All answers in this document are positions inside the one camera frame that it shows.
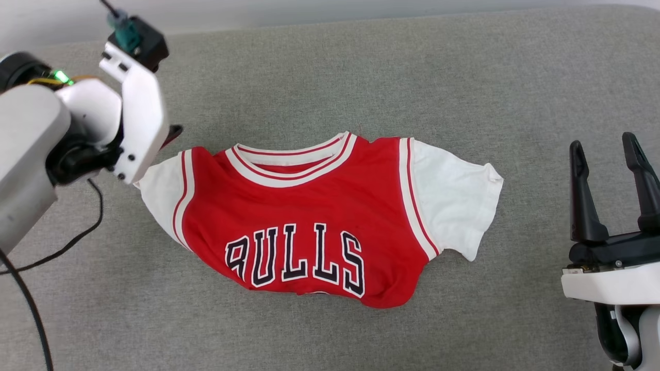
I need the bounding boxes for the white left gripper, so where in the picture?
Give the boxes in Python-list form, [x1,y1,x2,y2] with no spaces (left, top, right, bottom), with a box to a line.
[99,42,184,184]

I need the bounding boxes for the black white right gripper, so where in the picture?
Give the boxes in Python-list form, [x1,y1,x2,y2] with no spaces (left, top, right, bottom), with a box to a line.
[561,132,660,306]

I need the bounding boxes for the red white Bulls jersey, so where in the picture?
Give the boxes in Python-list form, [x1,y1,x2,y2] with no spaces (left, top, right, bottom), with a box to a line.
[135,131,504,310]

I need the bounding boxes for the grey fabric sofa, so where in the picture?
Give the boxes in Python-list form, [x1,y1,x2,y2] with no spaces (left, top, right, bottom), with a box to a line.
[0,4,660,371]

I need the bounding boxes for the thin black cable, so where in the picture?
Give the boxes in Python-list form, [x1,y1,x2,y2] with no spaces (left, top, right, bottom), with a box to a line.
[0,178,105,275]

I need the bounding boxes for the thick black cable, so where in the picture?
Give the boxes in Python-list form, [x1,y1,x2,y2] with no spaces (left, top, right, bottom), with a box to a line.
[0,249,55,371]

